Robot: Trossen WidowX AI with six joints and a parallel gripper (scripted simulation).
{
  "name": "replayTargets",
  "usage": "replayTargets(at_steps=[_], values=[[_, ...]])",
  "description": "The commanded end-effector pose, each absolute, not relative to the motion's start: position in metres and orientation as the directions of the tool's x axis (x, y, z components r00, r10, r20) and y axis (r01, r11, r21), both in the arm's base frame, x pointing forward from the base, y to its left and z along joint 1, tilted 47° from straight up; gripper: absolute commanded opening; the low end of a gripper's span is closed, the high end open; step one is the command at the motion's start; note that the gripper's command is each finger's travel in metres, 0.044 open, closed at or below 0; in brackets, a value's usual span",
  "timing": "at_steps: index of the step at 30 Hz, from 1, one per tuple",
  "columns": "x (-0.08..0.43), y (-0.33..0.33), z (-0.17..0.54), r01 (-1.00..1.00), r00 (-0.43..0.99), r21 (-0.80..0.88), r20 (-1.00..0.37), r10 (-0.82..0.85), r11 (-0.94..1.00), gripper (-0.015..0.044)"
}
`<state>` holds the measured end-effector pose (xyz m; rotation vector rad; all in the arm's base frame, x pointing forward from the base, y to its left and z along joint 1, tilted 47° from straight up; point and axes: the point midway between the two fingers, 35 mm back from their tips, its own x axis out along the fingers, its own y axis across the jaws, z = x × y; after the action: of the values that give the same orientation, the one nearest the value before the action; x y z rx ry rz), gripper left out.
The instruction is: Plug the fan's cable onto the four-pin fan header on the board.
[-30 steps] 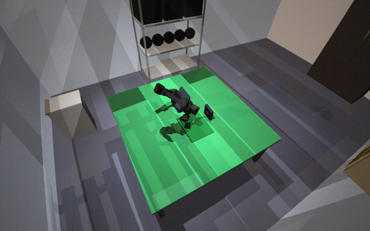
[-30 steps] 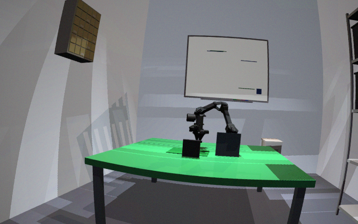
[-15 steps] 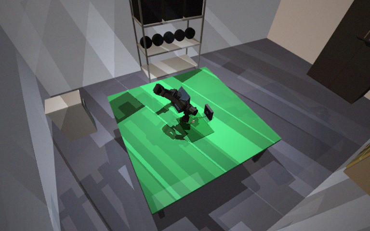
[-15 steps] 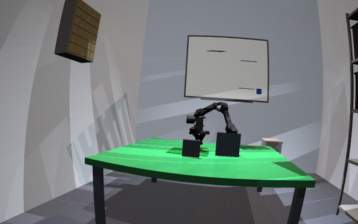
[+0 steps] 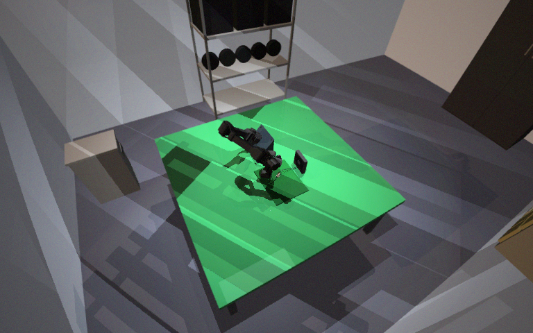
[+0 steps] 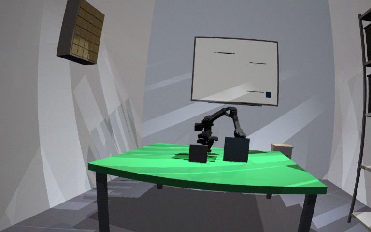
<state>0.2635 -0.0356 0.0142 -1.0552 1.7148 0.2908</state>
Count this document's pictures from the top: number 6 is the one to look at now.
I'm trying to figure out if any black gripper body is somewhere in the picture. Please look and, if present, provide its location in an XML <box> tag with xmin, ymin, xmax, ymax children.
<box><xmin>197</xmin><ymin>130</ymin><xmax>218</xmax><ymax>143</ymax></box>

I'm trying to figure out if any black cooling fan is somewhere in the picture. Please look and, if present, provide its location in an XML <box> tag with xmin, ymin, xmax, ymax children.
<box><xmin>188</xmin><ymin>144</ymin><xmax>208</xmax><ymax>163</ymax></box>

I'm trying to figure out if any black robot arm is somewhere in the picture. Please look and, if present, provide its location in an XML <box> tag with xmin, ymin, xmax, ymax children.
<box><xmin>194</xmin><ymin>107</ymin><xmax>246</xmax><ymax>139</ymax></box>

